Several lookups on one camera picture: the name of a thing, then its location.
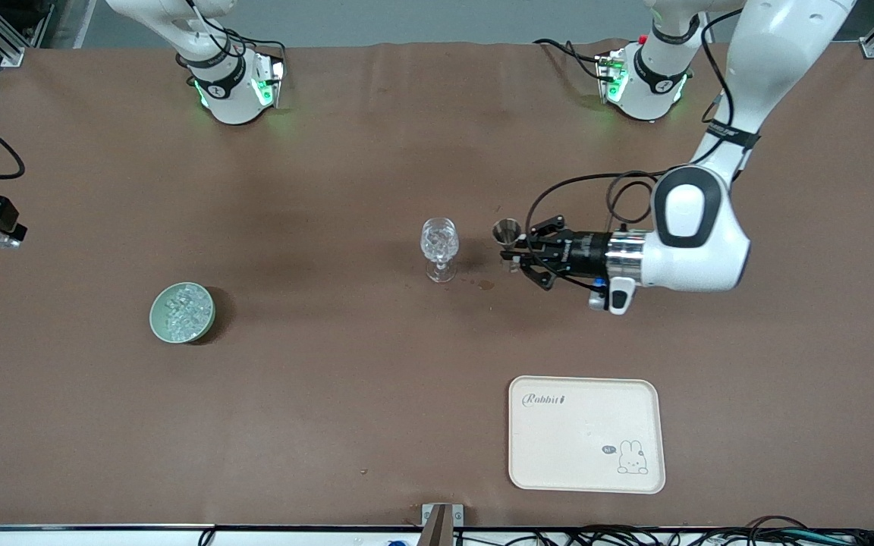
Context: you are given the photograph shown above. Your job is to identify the cream rabbit print tray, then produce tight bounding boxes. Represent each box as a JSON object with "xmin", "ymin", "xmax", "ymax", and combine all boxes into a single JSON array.
[{"xmin": 508, "ymin": 376, "xmax": 666, "ymax": 494}]

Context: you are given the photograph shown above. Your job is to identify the brown table mat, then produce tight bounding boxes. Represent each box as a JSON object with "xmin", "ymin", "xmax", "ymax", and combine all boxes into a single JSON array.
[{"xmin": 0, "ymin": 42, "xmax": 874, "ymax": 529}]

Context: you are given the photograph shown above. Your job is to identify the green round bowl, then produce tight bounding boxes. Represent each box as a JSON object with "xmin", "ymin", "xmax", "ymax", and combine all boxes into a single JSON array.
[{"xmin": 149, "ymin": 282, "xmax": 216, "ymax": 344}]

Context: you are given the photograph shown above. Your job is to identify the black base cable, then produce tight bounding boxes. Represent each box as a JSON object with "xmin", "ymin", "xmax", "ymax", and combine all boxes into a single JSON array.
[
  {"xmin": 179, "ymin": 0, "xmax": 288, "ymax": 84},
  {"xmin": 534, "ymin": 38, "xmax": 612, "ymax": 83}
]

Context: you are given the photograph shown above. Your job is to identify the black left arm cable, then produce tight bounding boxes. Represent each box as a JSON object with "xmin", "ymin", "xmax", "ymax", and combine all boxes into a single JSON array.
[{"xmin": 526, "ymin": 8, "xmax": 735, "ymax": 293}]

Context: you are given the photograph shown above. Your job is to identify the black right base cable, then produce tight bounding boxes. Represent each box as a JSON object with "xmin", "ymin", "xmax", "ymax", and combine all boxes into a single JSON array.
[{"xmin": 179, "ymin": 0, "xmax": 288, "ymax": 84}]

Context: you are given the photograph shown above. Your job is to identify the metal double jigger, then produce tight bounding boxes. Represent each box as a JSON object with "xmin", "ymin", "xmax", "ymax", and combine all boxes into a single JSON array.
[{"xmin": 492, "ymin": 218, "xmax": 529, "ymax": 271}]

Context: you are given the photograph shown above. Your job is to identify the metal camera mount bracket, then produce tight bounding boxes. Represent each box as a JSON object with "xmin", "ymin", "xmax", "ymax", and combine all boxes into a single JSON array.
[{"xmin": 421, "ymin": 503, "xmax": 464, "ymax": 546}]

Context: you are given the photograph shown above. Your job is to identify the tangled black cables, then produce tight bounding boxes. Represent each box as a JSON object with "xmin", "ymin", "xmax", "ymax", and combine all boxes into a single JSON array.
[{"xmin": 558, "ymin": 516, "xmax": 874, "ymax": 546}]

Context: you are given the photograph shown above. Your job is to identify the black left base cable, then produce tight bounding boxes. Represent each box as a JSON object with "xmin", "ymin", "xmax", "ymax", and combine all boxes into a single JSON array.
[{"xmin": 534, "ymin": 38, "xmax": 612, "ymax": 83}]

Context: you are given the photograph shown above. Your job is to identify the clear ice cubes pile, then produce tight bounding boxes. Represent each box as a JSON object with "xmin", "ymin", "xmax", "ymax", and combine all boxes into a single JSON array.
[{"xmin": 155, "ymin": 287, "xmax": 212, "ymax": 340}]

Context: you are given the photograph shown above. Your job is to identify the clear stemmed wine glass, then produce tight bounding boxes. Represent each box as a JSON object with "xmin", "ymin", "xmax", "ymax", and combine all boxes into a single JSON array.
[{"xmin": 420, "ymin": 218, "xmax": 459, "ymax": 284}]

